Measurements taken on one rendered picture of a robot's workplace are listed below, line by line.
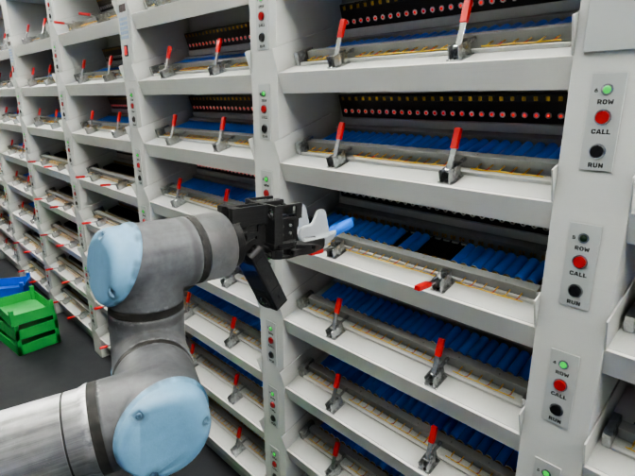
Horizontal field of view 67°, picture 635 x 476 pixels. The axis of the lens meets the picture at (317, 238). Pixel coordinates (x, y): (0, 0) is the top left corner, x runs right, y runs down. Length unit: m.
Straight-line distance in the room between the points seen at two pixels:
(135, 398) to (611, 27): 0.68
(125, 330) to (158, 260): 0.09
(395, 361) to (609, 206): 0.52
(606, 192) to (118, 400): 0.63
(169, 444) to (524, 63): 0.65
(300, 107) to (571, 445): 0.84
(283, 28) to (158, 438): 0.87
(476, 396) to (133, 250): 0.66
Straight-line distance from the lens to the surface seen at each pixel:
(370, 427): 1.18
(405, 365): 1.03
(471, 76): 0.82
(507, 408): 0.95
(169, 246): 0.59
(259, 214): 0.68
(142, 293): 0.59
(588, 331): 0.79
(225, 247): 0.63
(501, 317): 0.84
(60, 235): 2.96
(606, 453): 0.92
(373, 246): 1.01
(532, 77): 0.78
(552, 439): 0.89
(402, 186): 0.89
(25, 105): 3.04
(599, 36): 0.74
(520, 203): 0.78
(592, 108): 0.74
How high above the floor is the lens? 1.22
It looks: 16 degrees down
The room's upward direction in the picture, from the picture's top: straight up
